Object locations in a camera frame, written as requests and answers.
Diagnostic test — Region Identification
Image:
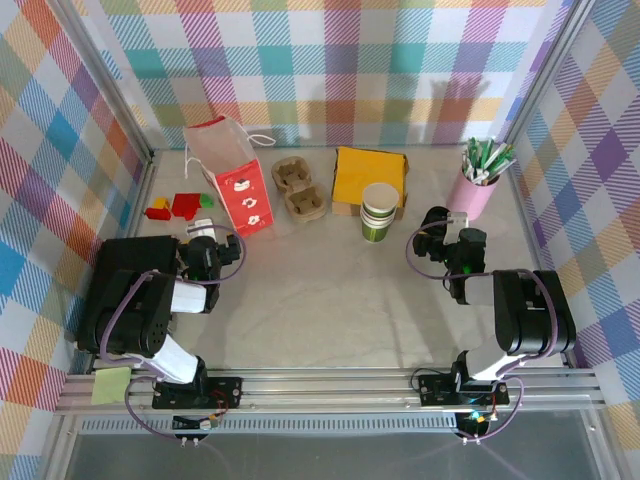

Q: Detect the green sticky note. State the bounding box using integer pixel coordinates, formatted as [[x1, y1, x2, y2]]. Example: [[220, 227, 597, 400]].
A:
[[91, 368, 130, 406]]

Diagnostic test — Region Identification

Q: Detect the red printed paper bag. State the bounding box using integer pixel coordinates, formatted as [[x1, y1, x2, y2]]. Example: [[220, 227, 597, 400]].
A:
[[182, 114, 277, 240]]

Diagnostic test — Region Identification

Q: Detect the brown pulp cup carrier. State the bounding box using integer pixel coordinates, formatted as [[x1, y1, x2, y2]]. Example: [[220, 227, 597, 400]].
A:
[[270, 158, 330, 220]]

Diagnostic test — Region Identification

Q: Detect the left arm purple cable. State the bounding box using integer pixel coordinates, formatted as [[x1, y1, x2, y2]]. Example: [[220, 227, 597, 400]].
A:
[[98, 224, 247, 444]]

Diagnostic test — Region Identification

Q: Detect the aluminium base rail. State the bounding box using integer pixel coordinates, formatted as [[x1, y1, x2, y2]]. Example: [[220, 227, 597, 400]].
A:
[[53, 367, 607, 416]]

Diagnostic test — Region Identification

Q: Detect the small controller board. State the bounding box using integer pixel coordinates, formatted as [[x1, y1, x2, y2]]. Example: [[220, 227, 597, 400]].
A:
[[172, 413, 222, 432], [457, 409, 501, 432]]

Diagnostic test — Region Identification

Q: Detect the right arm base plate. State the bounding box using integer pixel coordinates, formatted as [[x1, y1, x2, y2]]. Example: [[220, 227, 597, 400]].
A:
[[417, 372, 511, 407]]

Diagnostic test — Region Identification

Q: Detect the grey slotted cable duct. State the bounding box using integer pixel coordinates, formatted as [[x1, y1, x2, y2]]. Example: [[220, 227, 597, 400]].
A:
[[79, 417, 459, 435]]

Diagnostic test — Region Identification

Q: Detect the aluminium upright post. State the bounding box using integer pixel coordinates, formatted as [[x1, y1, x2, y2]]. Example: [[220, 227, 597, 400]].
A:
[[48, 0, 155, 164], [503, 0, 599, 149]]

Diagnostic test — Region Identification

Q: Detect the pink cylindrical holder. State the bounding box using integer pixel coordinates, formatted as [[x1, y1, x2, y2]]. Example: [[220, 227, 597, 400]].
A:
[[446, 167, 501, 222]]

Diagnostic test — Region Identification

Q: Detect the black box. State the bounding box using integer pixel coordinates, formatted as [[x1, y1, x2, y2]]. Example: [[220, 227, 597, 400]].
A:
[[74, 236, 180, 352]]

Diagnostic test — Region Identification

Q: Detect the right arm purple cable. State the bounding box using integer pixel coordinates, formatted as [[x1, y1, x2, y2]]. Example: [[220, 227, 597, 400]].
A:
[[405, 221, 557, 444]]

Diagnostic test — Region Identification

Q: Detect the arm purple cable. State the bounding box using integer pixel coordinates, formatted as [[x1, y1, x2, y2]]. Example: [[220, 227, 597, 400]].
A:
[[405, 221, 557, 444], [98, 224, 247, 444]]

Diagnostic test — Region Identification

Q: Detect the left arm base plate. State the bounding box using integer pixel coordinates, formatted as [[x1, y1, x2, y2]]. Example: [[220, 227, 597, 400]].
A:
[[151, 374, 245, 410]]

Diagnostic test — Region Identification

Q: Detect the yellow topped cardboard box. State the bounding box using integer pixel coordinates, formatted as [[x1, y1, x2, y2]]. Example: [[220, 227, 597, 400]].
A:
[[329, 145, 409, 220]]

